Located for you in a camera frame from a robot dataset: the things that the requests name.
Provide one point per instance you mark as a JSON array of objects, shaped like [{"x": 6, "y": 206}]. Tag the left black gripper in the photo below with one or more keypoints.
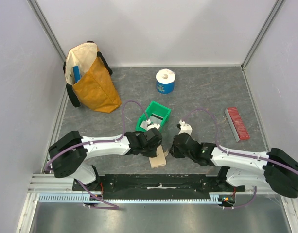
[{"x": 152, "y": 154}]

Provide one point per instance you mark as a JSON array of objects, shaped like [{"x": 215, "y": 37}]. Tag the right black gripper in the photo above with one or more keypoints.
[{"x": 175, "y": 148}]

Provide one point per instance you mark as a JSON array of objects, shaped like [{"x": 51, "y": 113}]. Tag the beige leather card holder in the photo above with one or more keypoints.
[{"x": 160, "y": 159}]

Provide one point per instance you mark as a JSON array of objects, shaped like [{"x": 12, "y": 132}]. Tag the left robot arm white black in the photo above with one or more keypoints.
[{"x": 69, "y": 154}]

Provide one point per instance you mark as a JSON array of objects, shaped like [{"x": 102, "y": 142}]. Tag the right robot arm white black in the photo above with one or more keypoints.
[{"x": 274, "y": 169}]

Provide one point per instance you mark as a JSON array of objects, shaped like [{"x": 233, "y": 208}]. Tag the white card in bin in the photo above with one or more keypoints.
[{"x": 144, "y": 125}]

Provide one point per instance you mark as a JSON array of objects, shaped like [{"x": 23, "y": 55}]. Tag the card with magnetic stripe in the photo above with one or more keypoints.
[{"x": 156, "y": 119}]

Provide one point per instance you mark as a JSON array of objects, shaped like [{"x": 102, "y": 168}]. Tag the green plastic bin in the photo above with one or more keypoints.
[{"x": 155, "y": 108}]

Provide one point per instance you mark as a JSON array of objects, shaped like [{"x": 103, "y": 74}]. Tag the red and grey box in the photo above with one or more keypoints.
[{"x": 236, "y": 123}]

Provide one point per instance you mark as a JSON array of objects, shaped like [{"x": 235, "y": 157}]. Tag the toilet paper roll blue wrap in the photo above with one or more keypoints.
[{"x": 165, "y": 81}]

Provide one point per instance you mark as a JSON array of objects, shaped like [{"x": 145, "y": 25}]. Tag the orange tote bag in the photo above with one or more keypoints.
[{"x": 95, "y": 89}]

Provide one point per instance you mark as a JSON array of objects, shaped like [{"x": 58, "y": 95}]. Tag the blue item in bag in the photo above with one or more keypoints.
[{"x": 77, "y": 74}]

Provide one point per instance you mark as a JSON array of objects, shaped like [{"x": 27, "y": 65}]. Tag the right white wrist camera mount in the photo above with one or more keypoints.
[{"x": 184, "y": 127}]

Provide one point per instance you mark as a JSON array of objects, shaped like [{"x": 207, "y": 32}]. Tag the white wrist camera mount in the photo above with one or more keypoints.
[
  {"x": 184, "y": 127},
  {"x": 152, "y": 125}
]

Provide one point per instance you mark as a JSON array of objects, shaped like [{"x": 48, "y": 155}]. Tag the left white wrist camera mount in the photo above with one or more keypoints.
[{"x": 152, "y": 125}]

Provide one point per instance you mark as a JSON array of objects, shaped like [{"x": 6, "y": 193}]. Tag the white slotted cable duct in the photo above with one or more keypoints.
[{"x": 86, "y": 198}]

